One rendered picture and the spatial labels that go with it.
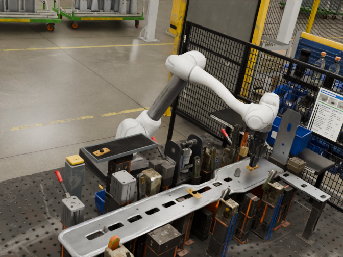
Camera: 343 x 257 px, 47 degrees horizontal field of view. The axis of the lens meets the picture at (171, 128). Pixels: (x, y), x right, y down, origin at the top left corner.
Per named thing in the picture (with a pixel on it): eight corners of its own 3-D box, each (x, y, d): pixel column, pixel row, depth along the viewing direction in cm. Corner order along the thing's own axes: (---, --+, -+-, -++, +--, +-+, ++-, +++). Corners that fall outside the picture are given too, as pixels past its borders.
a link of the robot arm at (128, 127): (108, 149, 263) (113, 120, 253) (124, 140, 278) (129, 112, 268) (128, 159, 257) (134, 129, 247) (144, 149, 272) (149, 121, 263)
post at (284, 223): (285, 228, 236) (298, 187, 223) (269, 217, 243) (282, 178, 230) (290, 224, 240) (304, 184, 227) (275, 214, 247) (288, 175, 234)
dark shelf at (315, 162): (316, 176, 236) (318, 172, 235) (208, 116, 293) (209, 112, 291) (334, 166, 250) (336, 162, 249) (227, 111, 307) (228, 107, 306)
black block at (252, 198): (243, 248, 215) (256, 204, 202) (228, 236, 221) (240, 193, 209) (252, 242, 220) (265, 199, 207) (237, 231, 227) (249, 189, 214)
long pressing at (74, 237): (81, 268, 148) (81, 265, 147) (53, 233, 162) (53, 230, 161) (286, 172, 237) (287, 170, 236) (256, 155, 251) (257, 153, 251)
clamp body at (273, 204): (263, 243, 221) (280, 192, 206) (247, 231, 228) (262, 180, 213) (272, 237, 226) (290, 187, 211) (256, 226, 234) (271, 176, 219)
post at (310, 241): (311, 246, 224) (327, 205, 212) (294, 235, 231) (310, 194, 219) (317, 242, 229) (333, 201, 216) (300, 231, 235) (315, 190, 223)
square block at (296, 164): (283, 213, 248) (300, 164, 233) (272, 207, 253) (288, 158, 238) (290, 209, 253) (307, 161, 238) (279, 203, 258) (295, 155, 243)
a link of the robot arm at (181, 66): (192, 64, 222) (202, 60, 233) (165, 51, 227) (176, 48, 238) (185, 85, 228) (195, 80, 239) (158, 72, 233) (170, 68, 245)
